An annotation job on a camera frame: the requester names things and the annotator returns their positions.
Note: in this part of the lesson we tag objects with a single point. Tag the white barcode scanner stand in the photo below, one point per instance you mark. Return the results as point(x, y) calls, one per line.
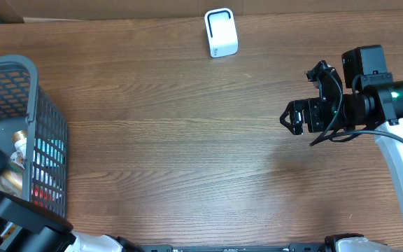
point(221, 32)

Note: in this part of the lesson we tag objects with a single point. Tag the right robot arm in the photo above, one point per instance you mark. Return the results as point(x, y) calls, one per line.
point(367, 100)

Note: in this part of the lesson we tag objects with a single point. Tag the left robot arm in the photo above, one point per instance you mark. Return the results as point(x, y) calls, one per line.
point(26, 226)

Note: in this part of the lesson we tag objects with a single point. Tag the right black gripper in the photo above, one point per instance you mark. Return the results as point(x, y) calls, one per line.
point(313, 108)

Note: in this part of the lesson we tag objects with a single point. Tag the white shampoo tube gold cap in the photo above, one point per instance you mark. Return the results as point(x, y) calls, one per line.
point(20, 143)

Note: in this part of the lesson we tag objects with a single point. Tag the grey plastic shopping basket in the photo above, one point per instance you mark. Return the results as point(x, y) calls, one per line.
point(25, 106)

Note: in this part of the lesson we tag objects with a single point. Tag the teal snack wrapper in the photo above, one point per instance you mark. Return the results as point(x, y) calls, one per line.
point(49, 153)

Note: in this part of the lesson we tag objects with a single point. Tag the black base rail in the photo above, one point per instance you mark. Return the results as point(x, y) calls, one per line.
point(293, 247)

